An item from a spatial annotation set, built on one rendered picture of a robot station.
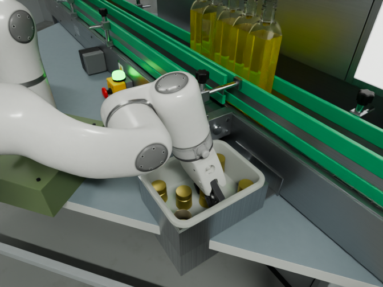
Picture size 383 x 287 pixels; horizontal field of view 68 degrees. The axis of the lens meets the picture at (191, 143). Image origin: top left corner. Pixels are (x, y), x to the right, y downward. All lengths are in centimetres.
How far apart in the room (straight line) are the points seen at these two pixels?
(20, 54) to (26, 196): 29
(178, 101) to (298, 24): 45
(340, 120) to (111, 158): 46
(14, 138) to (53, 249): 128
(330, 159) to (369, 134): 8
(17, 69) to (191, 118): 38
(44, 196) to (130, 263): 87
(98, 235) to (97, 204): 89
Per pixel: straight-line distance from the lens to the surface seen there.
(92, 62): 125
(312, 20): 75
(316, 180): 61
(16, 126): 36
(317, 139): 59
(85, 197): 73
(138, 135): 34
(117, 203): 69
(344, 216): 62
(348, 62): 71
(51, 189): 68
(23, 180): 69
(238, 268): 145
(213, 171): 50
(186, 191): 61
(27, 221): 179
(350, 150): 56
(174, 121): 42
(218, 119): 70
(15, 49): 64
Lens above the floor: 127
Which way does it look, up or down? 39 degrees down
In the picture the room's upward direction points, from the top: straight up
